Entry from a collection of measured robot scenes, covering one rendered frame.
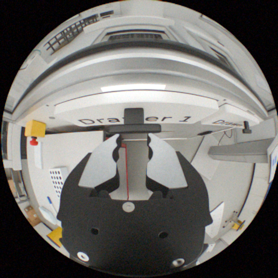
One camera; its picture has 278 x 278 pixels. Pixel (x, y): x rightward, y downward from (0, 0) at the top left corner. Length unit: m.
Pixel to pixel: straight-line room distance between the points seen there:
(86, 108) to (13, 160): 0.75
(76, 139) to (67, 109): 0.20
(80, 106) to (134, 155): 0.94
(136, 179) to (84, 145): 0.84
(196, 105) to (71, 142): 0.36
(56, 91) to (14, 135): 0.70
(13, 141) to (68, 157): 0.58
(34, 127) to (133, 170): 0.97
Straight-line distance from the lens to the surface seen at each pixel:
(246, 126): 0.33
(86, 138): 0.33
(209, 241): 0.57
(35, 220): 4.69
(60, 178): 0.38
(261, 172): 3.13
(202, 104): 0.16
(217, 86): 0.15
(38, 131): 0.35
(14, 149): 0.82
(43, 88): 0.15
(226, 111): 0.21
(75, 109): 0.16
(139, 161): 1.05
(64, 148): 0.39
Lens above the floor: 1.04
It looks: 84 degrees down
